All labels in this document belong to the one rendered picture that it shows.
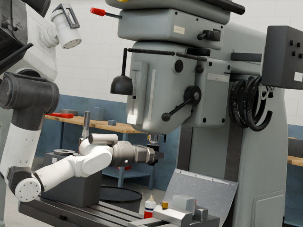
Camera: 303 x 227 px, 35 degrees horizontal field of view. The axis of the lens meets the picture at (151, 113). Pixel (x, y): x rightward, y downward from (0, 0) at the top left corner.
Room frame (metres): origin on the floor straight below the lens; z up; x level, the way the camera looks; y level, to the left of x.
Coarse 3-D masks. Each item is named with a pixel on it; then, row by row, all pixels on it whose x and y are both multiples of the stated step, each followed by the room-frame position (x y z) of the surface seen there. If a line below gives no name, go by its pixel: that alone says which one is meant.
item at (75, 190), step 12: (48, 156) 1.99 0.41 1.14; (60, 156) 1.96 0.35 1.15; (72, 180) 1.92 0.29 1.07; (84, 180) 1.90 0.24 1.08; (96, 180) 1.97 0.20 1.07; (48, 192) 1.98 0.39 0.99; (60, 192) 1.95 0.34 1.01; (72, 192) 1.92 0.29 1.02; (84, 192) 1.90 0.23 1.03; (96, 192) 1.98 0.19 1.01; (72, 204) 1.92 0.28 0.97; (84, 204) 1.91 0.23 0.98
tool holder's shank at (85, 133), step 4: (88, 112) 1.97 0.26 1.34; (84, 116) 1.97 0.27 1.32; (88, 116) 1.97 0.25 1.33; (84, 120) 1.97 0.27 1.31; (88, 120) 1.97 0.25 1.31; (84, 124) 1.97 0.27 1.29; (88, 124) 1.97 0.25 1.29; (84, 128) 1.97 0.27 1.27; (88, 128) 1.97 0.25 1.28; (84, 132) 1.96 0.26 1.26; (88, 132) 1.97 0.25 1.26; (84, 136) 1.97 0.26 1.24
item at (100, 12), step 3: (90, 9) 1.59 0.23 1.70; (93, 9) 1.58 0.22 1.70; (96, 9) 1.59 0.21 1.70; (99, 9) 1.60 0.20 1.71; (102, 9) 1.62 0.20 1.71; (93, 12) 1.59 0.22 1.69; (96, 12) 1.59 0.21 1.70; (99, 12) 1.60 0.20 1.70; (102, 12) 1.61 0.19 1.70; (105, 12) 1.62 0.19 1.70; (99, 15) 1.61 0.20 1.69; (102, 15) 1.62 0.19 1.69; (108, 15) 1.64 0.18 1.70; (111, 15) 1.65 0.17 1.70; (114, 15) 1.66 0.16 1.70; (117, 15) 1.67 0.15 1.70; (120, 18) 1.69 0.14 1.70
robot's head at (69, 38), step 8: (56, 16) 1.51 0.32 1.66; (64, 16) 1.51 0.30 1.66; (56, 24) 1.51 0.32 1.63; (64, 24) 1.50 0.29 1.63; (48, 32) 1.52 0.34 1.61; (56, 32) 1.51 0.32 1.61; (64, 32) 1.49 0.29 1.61; (72, 32) 1.49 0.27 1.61; (56, 40) 1.52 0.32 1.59; (64, 40) 1.48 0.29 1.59; (72, 40) 1.48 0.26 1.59; (80, 40) 1.51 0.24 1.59; (64, 48) 1.52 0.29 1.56
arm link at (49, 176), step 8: (64, 160) 1.53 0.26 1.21; (48, 168) 1.50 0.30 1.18; (56, 168) 1.50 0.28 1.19; (64, 168) 1.51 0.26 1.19; (32, 176) 1.44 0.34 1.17; (40, 176) 1.48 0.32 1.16; (48, 176) 1.48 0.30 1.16; (56, 176) 1.50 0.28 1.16; (64, 176) 1.51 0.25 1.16; (72, 176) 1.54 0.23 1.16; (40, 184) 1.47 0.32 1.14; (48, 184) 1.48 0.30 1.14; (56, 184) 1.51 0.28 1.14; (40, 192) 1.48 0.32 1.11
